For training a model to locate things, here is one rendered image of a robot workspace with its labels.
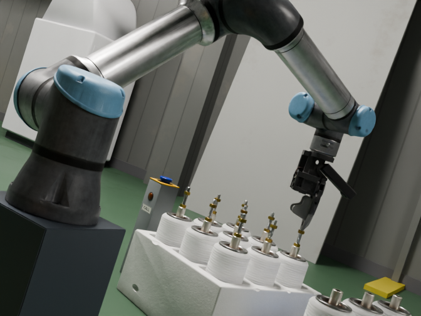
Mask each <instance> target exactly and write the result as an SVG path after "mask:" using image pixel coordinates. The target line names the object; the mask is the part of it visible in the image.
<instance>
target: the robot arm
mask: <svg viewBox="0 0 421 316"><path fill-rule="evenodd" d="M303 26H304V20H303V18H302V16H301V15H300V14H299V12H298V11H297V9H296V8H295V7H294V6H293V4H292V3H291V2H290V1H289V0H179V1H178V5H177V7H176V8H174V9H172V10H170V11H168V12H167V13H165V14H163V15H161V16H159V17H157V18H155V19H154V20H152V21H150V22H148V23H147V24H145V25H143V26H141V27H139V28H137V29H135V30H134V31H132V32H130V33H128V34H126V35H125V36H122V37H121V38H119V39H117V40H115V41H114V42H112V43H110V44H108V45H106V46H104V47H102V48H101V49H99V50H97V51H95V52H94V53H92V54H90V55H88V56H86V57H84V58H81V57H79V56H75V55H71V56H68V57H67V58H65V59H63V60H61V61H59V62H57V63H55V64H54V65H51V66H50V67H39V68H35V69H33V70H30V71H28V72H26V73H25V74H24V75H23V76H22V77H21V78H20V79H19V80H18V82H17V84H16V86H15V89H14V94H13V102H14V107H15V110H16V112H17V114H18V115H19V117H20V119H21V120H22V121H23V122H24V123H25V124H26V125H27V126H28V127H29V128H31V129H33V130H35V131H37V132H38V133H37V136H36V139H35V141H34V145H33V149H32V151H31V155H30V157H29V158H28V160H27V161H26V162H25V164H24V166H23V167H22V168H21V170H20V171H19V173H18V175H17V176H16V178H15V180H14V181H12V182H11V183H10V185H9V186H8V190H7V193H6V196H5V200H6V201H7V202H8V203H9V204H10V205H12V206H14V207H15V208H17V209H19V210H22V211H24V212H26V213H29V214H32V215H34V216H37V217H40V218H44V219H48V220H51V221H56V222H59V223H64V224H72V225H78V226H91V225H94V224H97V222H98V218H99V216H100V212H101V206H100V193H101V174H102V171H103V168H104V165H105V162H106V159H107V156H108V153H109V150H110V146H111V144H112V140H113V137H114V135H115V131H116V128H117V125H118V121H119V119H120V116H121V115H122V113H123V105H124V102H125V97H126V95H125V91H124V89H123V88H124V87H126V86H127V85H129V84H131V83H133V82H134V81H136V80H138V79H139V78H141V77H143V76H144V75H146V74H147V73H150V72H151V71H153V70H154V69H156V68H158V67H159V66H161V65H163V64H164V63H166V62H168V61H169V60H171V59H172V58H175V57H176V56H178V55H179V54H181V53H183V52H184V51H186V50H188V49H189V48H191V47H193V46H195V45H196V44H199V45H202V46H209V45H211V44H212V43H214V42H215V41H217V40H219V39H221V38H222V37H224V36H225V35H228V34H245V35H248V36H251V37H253V38H255V39H257V40H258V41H260V42H261V43H262V45H263V46H264V47H265V49H267V50H269V51H274V52H275V53H276V54H277V55H278V56H279V57H280V59H281V60H282V61H283V63H284V64H285V65H286V66H287V67H288V69H289V70H290V71H291V73H292V74H293V75H294V76H295V77H296V79H297V80H298V81H299V82H300V84H301V85H302V86H303V87H304V89H305V90H306V91H307V92H308V93H306V92H299V93H297V94H296V95H295V96H294V97H293V98H292V99H291V101H290V103H289V107H288V111H289V114H290V116H291V117H292V118H293V119H295V120H297V121H298V122H299V123H304V124H306V125H309V126H311V127H314V128H315V129H316V130H315V133H314V136H313V140H312V142H311V145H310V149H311V151H307V150H303V152H302V154H301V158H300V160H299V164H298V167H297V169H296V170H295V172H294V174H293V179H292V181H291V185H290V187H291V188H292V189H293V190H295V191H298V192H300V193H302V194H309V196H307V195H305V196H303V197H302V198H301V201H300V202H299V203H293V204H292V205H291V206H290V210H291V211H292V212H293V213H294V214H295V215H297V216H299V217H300V218H301V219H302V222H301V226H302V228H301V229H302V230H304V229H305V228H306V227H308V226H309V224H310V222H311V220H312V218H313V216H314V214H315V212H316V209H317V207H318V204H319V202H320V199H321V196H322V195H323V192H324V190H325V186H326V181H327V180H328V179H329V180H330V181H331V183H332V184H333V185H334V186H335V187H336V188H337V189H338V190H339V191H340V194H341V195H342V196H343V197H344V198H347V199H353V198H354V197H355V196H356V192H355V191H354V189H353V187H352V186H351V185H348V184H347V183H346V182H345V180H344V179H343V178H342V177H341V176H340V175H339V174H338V173H337V172H336V171H335V170H334V169H333V168H332V167H331V166H330V165H329V164H325V161H328V162H331V163H333V162H334V158H333V157H336V155H337V153H338V149H339V147H340V144H341V140H342V138H343V134H348V135H349V136H357V137H366V136H367V135H369V134H370V133H371V132H372V130H373V128H374V126H375V122H376V115H375V112H374V110H373V109H372V108H370V107H367V106H365V105H359V104H358V103H357V102H356V100H355V99H354V98H353V96H352V95H351V93H350V92H349V91H348V89H347V88H346V87H345V85H344V84H343V82H342V81H341V80H340V78H339V76H338V75H337V74H336V73H335V71H334V69H332V67H331V65H330V64H329V63H328V61H327V60H326V58H325V57H324V56H323V54H322V53H321V51H320V50H319V49H318V47H317V46H316V45H315V43H314V42H313V40H312V39H311V38H310V37H309V35H308V33H307V32H306V31H305V29H304V28H303ZM316 161H319V163H318V164H316ZM326 177H327V178H328V179H327V178H326Z"/></svg>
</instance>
